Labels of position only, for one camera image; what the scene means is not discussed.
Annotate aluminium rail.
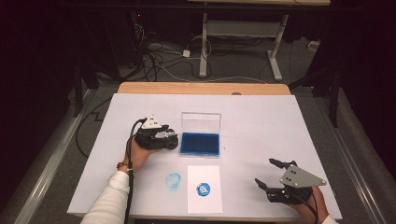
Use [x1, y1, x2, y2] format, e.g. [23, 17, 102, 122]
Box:
[7, 88, 96, 224]
[314, 96, 389, 224]

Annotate white paper sheet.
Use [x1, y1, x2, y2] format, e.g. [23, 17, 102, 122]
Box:
[186, 164, 224, 215]

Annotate black floor cable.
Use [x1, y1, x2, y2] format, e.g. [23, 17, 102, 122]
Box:
[75, 97, 114, 159]

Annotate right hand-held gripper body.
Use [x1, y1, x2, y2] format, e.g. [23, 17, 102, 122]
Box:
[266, 163, 328, 205]

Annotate tangle of black cables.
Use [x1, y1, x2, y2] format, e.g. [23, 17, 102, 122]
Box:
[132, 12, 204, 82]

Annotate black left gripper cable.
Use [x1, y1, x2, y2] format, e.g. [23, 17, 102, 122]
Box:
[123, 117, 148, 224]

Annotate white-legged desk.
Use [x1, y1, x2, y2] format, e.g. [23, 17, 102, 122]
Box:
[186, 0, 332, 82]

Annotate white floor cable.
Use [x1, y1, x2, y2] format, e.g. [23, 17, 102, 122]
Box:
[157, 63, 269, 85]

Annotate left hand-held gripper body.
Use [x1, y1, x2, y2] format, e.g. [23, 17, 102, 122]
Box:
[134, 114, 163, 150]

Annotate black metal stand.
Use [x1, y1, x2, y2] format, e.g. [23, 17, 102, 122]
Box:
[72, 59, 101, 119]
[288, 59, 341, 129]

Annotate person's right hand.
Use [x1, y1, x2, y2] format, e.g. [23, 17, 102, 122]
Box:
[289, 186, 330, 220]

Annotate blue ink pad clear case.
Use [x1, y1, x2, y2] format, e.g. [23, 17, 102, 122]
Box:
[179, 111, 222, 158]

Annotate orange beaded bracelet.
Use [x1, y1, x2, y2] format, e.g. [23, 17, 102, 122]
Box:
[116, 160, 132, 172]

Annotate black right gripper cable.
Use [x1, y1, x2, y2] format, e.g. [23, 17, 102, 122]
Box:
[292, 192, 320, 224]

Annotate large white board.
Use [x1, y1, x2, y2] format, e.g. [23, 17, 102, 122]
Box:
[66, 92, 344, 220]

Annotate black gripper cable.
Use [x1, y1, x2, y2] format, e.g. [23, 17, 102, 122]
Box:
[123, 117, 148, 224]
[292, 192, 320, 224]

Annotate small white box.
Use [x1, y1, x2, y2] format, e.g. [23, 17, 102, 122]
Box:
[307, 40, 321, 53]

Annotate clear-knob black stamp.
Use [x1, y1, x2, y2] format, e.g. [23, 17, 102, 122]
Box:
[162, 129, 179, 150]

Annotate person's left hand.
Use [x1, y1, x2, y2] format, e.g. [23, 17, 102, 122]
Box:
[124, 137, 163, 173]

